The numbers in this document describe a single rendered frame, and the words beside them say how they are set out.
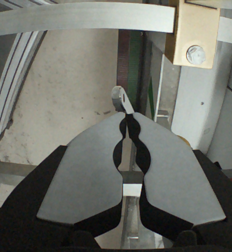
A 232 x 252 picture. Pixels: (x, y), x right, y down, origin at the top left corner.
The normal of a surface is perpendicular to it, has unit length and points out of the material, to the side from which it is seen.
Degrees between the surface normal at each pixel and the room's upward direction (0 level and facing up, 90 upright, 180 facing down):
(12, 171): 90
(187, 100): 0
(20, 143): 0
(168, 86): 0
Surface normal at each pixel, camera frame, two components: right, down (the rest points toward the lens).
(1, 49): -0.02, 0.52
